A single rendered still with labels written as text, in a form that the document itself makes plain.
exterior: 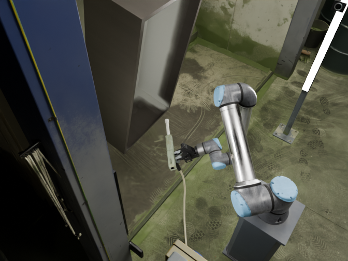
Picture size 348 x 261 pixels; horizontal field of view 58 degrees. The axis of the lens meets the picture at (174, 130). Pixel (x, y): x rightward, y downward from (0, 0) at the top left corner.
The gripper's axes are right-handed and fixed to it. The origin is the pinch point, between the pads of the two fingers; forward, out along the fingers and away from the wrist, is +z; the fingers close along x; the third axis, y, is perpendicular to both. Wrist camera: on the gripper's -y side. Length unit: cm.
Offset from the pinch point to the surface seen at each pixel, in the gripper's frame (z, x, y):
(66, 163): 3, -81, -109
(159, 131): 19, 68, 38
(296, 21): -145, 141, 26
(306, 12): -154, 136, 17
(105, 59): 4, 6, -88
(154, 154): 26, 41, 37
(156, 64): -10, 61, -39
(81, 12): 48, 148, -66
